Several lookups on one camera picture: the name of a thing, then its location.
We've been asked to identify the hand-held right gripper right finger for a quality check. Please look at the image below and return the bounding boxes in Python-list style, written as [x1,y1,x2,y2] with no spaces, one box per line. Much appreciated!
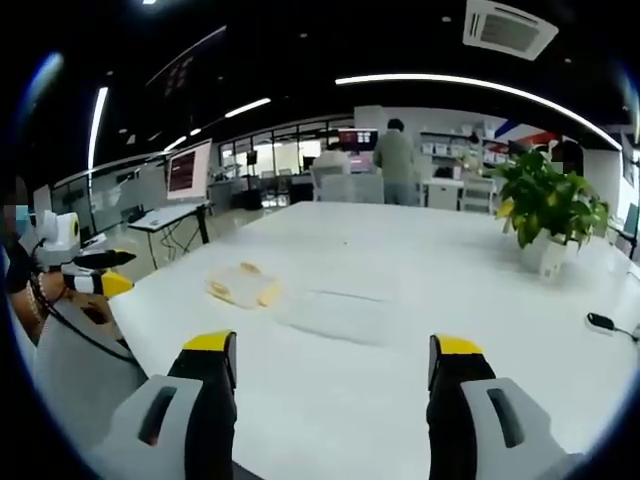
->
[425,333,570,480]

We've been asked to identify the wall screen with red picture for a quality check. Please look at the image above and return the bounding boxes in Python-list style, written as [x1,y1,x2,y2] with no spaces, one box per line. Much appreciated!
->
[337,128,380,152]

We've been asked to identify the white cabinet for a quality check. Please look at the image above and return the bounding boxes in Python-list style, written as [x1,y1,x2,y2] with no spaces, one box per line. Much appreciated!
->
[460,175,497,215]

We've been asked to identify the white storage shelf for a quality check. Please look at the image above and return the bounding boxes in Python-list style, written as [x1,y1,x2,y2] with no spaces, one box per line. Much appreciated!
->
[418,127,507,181]

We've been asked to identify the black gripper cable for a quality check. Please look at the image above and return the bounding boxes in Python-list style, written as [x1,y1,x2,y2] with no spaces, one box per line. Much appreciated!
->
[28,239,137,362]

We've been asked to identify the white plant pot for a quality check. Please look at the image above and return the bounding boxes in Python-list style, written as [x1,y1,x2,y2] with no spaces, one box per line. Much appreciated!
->
[519,232,570,285]

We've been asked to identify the white desk with black legs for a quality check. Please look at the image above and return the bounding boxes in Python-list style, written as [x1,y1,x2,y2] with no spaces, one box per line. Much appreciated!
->
[126,199,213,271]

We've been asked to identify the ceiling air conditioner vent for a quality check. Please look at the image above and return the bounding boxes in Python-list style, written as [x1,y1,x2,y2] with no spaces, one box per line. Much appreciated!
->
[462,0,560,62]

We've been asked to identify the green potted plant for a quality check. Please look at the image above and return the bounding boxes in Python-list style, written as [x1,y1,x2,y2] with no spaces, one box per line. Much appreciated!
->
[490,147,612,250]

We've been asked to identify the computer monitor with red screen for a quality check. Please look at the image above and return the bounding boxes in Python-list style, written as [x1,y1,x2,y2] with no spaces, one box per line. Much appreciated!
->
[165,140,213,202]

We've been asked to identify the clear plastic bag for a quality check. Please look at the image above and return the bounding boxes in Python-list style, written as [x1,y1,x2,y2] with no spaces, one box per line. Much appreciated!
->
[277,288,390,347]

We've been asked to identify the long ceiling light strip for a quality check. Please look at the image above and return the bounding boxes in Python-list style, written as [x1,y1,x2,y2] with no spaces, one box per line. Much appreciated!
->
[334,73,624,151]

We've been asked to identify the clear bag with yellow food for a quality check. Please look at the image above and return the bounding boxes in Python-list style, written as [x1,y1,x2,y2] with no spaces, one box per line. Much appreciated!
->
[203,261,284,310]

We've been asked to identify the person's left hand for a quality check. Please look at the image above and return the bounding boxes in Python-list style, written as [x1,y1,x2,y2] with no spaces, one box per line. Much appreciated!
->
[39,272,69,304]

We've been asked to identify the small black white device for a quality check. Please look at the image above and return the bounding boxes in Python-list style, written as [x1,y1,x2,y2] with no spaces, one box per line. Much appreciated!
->
[585,311,617,335]

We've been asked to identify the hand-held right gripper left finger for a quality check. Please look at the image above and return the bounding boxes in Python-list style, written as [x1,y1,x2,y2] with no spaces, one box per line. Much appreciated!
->
[92,329,239,480]

